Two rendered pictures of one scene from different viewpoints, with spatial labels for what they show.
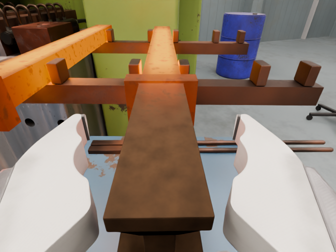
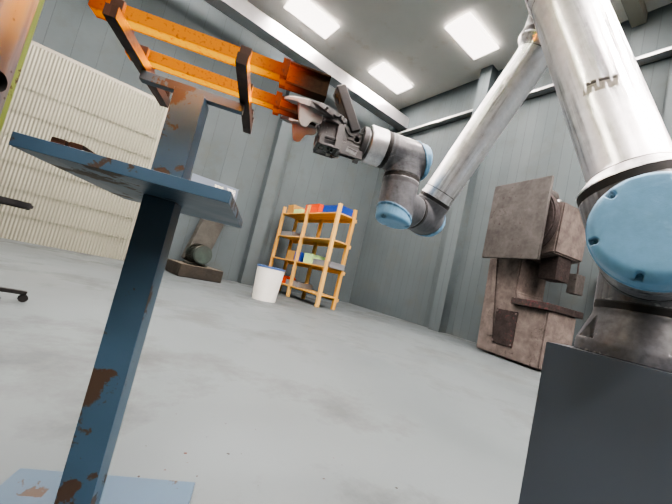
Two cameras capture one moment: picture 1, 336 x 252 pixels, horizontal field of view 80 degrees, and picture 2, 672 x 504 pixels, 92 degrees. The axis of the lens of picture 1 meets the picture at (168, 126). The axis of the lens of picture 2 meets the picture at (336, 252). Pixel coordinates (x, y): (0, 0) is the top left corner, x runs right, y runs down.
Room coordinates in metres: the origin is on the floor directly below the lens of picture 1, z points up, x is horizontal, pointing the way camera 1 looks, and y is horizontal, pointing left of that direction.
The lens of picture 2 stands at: (0.07, 0.75, 0.62)
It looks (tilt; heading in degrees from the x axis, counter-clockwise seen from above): 5 degrees up; 258
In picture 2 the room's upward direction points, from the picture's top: 13 degrees clockwise
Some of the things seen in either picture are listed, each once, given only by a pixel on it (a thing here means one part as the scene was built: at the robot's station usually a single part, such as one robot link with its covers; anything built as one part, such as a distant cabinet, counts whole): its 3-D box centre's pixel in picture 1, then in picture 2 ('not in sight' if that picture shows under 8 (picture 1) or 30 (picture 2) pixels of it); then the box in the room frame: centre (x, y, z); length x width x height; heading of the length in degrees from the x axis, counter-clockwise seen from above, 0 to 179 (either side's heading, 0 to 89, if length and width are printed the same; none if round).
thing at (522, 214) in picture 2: not in sight; (538, 270); (-4.29, -3.73, 1.53); 1.57 x 1.45 x 3.06; 113
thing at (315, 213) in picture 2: not in sight; (308, 251); (-0.91, -6.92, 1.13); 2.50 x 0.67 x 2.26; 113
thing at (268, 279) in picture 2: not in sight; (267, 283); (-0.12, -5.05, 0.29); 0.51 x 0.48 x 0.59; 23
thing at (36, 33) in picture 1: (47, 38); not in sight; (0.56, 0.31, 0.95); 0.12 x 0.09 x 0.07; 177
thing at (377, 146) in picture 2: not in sight; (372, 146); (-0.12, -0.01, 0.96); 0.10 x 0.05 x 0.09; 92
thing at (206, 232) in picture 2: not in sight; (204, 235); (1.38, -6.72, 0.91); 1.05 x 1.04 x 1.81; 113
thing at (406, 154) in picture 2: not in sight; (404, 157); (-0.20, -0.01, 0.96); 0.12 x 0.09 x 0.10; 2
